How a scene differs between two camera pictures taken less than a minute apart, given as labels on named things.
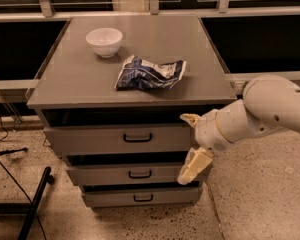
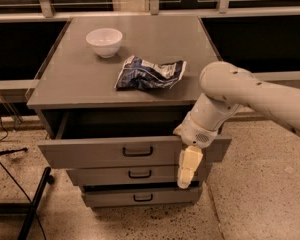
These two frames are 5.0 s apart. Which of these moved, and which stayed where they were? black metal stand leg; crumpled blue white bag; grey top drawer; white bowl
Moved: grey top drawer
Stayed: white bowl; black metal stand leg; crumpled blue white bag
